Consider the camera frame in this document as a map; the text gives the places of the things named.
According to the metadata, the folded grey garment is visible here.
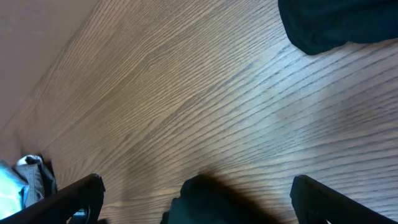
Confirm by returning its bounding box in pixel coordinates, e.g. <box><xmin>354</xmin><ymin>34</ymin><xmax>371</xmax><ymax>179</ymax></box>
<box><xmin>14</xmin><ymin>161</ymin><xmax>57</xmax><ymax>208</ymax></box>

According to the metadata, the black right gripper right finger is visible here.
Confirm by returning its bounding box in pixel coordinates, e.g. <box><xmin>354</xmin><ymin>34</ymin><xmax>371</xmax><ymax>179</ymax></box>
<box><xmin>290</xmin><ymin>175</ymin><xmax>397</xmax><ymax>224</ymax></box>

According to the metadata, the black polo shirt with logo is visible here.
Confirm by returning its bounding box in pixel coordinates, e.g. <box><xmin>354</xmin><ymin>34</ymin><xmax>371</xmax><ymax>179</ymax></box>
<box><xmin>160</xmin><ymin>174</ymin><xmax>249</xmax><ymax>224</ymax></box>

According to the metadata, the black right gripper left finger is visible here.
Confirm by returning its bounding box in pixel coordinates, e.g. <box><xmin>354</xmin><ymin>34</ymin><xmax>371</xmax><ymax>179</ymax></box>
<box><xmin>1</xmin><ymin>174</ymin><xmax>105</xmax><ymax>224</ymax></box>

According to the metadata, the plain black t-shirt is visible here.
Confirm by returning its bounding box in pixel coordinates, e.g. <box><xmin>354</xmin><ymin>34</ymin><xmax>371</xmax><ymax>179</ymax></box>
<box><xmin>278</xmin><ymin>0</ymin><xmax>397</xmax><ymax>55</ymax></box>

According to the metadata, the folded light blue garment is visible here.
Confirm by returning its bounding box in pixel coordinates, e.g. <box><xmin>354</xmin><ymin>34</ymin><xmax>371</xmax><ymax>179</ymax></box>
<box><xmin>0</xmin><ymin>161</ymin><xmax>27</xmax><ymax>220</ymax></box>

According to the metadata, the white folded cloth underneath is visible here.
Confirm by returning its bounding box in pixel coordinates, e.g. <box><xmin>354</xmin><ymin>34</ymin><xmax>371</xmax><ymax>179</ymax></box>
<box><xmin>16</xmin><ymin>155</ymin><xmax>43</xmax><ymax>166</ymax></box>

